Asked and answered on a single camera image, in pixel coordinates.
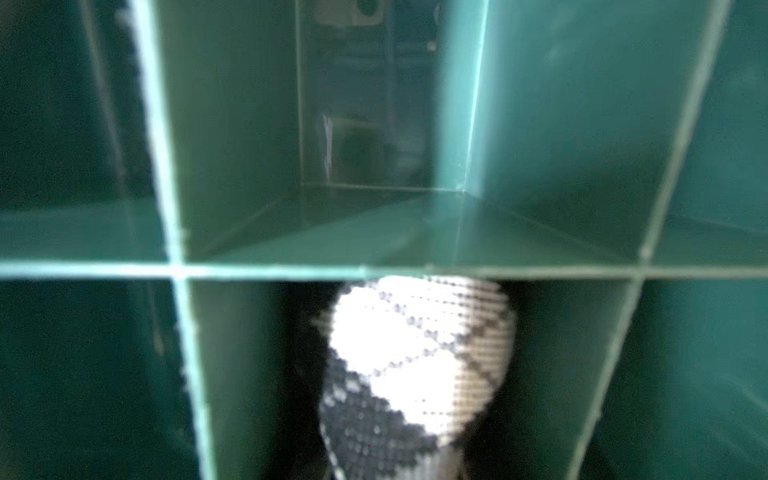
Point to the black argyle sock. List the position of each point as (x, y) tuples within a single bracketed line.
[(403, 371)]

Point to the green compartment tray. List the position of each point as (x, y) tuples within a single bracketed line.
[(185, 184)]

